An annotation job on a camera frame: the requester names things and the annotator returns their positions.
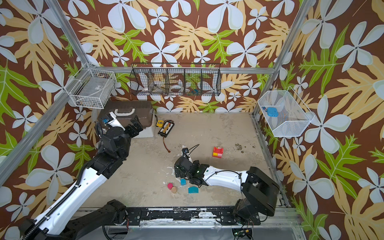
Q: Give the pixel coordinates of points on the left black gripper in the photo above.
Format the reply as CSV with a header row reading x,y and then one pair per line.
x,y
137,126

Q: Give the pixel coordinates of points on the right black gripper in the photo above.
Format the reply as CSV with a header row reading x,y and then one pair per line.
x,y
181,168

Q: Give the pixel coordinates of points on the red arch block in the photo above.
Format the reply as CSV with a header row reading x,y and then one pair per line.
x,y
218,150

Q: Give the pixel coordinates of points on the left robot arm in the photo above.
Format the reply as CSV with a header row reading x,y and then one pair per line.
x,y
55,223

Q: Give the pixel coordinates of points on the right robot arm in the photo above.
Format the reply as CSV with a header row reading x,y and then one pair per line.
x,y
259,191

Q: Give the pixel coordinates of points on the teal arch block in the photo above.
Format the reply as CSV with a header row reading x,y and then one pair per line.
x,y
193,190

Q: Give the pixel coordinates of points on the white box brown lid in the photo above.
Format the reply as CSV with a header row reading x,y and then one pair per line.
x,y
127,110

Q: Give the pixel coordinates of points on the small yellow connector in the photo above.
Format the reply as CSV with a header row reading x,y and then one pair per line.
x,y
160,123

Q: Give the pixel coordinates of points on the black charger board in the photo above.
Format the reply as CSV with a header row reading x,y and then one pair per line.
x,y
166,128

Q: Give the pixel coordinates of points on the blue object in basket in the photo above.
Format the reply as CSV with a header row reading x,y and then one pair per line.
x,y
272,112

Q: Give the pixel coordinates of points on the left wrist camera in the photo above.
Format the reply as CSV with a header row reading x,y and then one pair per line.
x,y
110,121

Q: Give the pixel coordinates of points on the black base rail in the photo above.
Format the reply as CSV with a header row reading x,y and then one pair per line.
x,y
223,216

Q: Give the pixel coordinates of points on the white wire basket left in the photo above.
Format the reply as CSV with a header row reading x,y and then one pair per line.
x,y
92,88

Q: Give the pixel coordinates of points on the white wire basket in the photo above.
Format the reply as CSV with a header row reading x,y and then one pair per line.
x,y
92,88
294,115

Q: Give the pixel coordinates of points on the black wire basket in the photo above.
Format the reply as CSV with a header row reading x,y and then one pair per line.
x,y
195,79

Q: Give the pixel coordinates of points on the white wire basket right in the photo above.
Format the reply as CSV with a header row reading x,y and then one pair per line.
x,y
294,115

